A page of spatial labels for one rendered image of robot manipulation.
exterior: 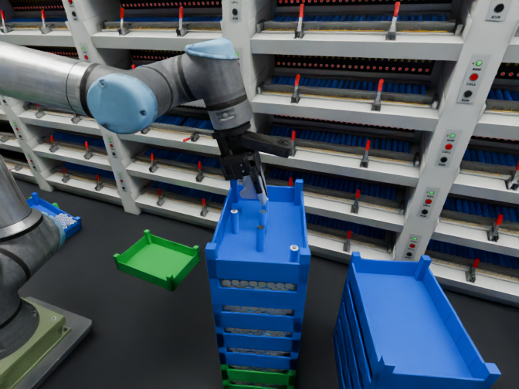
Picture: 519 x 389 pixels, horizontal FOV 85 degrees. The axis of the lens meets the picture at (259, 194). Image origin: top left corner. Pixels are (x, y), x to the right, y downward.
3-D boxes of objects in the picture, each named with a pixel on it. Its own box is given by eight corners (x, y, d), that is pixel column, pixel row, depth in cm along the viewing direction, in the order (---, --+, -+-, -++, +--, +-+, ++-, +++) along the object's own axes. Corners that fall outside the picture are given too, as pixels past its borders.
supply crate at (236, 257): (307, 285, 57) (311, 255, 53) (208, 278, 58) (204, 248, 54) (300, 203, 82) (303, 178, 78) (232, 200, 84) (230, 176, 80)
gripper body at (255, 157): (232, 169, 73) (216, 124, 67) (264, 162, 71) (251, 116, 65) (226, 184, 66) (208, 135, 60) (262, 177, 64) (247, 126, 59)
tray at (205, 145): (232, 157, 119) (227, 138, 112) (119, 139, 138) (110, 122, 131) (249, 130, 132) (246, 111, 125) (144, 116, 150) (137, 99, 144)
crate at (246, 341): (299, 353, 69) (301, 333, 65) (217, 346, 70) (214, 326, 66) (295, 263, 95) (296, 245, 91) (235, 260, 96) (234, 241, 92)
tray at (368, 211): (401, 232, 108) (411, 209, 98) (252, 201, 126) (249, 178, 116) (403, 194, 120) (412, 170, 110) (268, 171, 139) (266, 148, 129)
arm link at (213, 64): (188, 45, 59) (234, 31, 57) (209, 104, 65) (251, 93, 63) (173, 49, 51) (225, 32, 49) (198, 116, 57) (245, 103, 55)
